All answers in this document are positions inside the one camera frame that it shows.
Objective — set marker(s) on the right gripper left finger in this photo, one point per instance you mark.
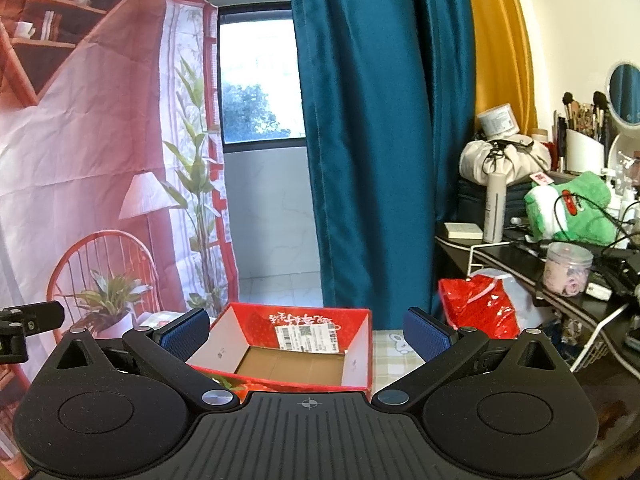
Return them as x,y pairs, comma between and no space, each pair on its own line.
162,354

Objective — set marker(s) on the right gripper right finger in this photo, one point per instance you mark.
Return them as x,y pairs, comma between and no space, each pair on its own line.
448,354

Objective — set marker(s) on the checkered bunny tablecloth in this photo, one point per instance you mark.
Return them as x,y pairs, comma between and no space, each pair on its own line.
392,358

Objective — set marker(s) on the red plastic bag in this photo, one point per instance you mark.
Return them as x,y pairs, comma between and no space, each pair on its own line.
479,302

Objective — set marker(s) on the red strawberry cardboard box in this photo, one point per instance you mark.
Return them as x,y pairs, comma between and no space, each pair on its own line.
254,347

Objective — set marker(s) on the small white box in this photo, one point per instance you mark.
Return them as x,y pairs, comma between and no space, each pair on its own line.
463,231

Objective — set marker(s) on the white spray bottle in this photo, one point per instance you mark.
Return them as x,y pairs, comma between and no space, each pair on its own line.
494,208

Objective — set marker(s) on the clear jar with lid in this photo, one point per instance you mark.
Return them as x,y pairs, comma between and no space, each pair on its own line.
567,269

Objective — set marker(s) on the black shelf table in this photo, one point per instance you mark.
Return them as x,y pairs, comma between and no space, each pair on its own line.
587,284

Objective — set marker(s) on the pink printed backdrop cloth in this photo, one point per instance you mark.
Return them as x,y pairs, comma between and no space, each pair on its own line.
110,121

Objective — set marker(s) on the white brush holder cup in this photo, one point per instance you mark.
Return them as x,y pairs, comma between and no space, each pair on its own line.
583,153

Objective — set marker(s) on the yellow curtain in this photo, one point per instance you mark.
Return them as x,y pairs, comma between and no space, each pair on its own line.
503,59

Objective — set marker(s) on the teal curtain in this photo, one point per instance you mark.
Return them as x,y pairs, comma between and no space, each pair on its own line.
388,95

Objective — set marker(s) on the round vanity mirror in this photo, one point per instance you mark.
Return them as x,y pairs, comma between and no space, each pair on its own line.
624,93

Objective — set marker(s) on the white drawstring bag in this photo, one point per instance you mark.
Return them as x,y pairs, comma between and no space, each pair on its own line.
516,157

